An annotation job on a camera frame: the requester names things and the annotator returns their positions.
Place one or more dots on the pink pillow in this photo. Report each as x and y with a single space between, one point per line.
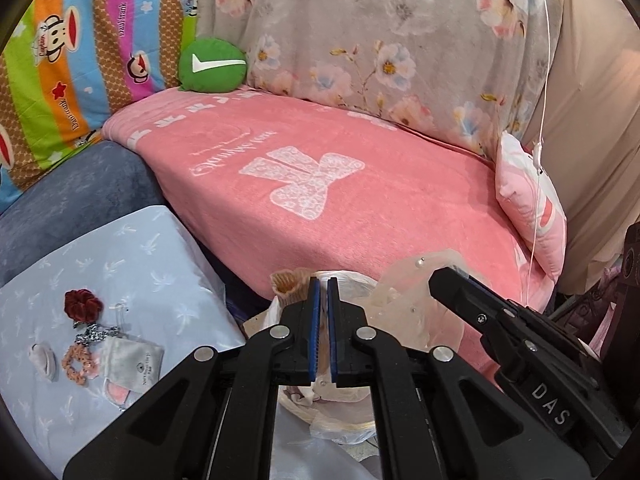
525 200

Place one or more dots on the red velvet scrunchie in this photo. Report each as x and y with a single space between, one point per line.
82 305

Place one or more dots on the pink bow print blanket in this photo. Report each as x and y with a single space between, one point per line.
400 210

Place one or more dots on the striped cartoon monkey blanket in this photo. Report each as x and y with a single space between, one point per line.
75 60

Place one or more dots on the orange crochet scrunchie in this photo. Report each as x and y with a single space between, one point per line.
70 360

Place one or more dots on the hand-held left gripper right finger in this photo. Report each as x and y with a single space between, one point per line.
334 332

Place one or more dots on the small white hair clip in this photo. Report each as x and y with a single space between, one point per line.
42 357

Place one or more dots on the pink white cat ear pouch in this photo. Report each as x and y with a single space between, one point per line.
117 392

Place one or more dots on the green round cushion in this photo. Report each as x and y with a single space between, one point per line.
210 77

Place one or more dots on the beige ruffled scrunchie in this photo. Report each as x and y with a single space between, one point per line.
287 285

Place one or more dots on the bin with white plastic liner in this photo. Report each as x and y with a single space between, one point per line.
260 325

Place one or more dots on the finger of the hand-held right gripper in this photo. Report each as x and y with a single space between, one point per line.
465 300
525 315

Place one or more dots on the beige curtain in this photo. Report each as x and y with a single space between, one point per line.
600 110

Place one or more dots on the light blue patterned cloth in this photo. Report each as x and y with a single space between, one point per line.
150 270

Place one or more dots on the grey floral blanket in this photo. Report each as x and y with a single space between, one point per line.
375 20

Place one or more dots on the blue-grey sofa cushion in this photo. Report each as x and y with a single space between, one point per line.
75 195

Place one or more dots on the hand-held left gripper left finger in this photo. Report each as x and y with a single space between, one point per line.
314 330

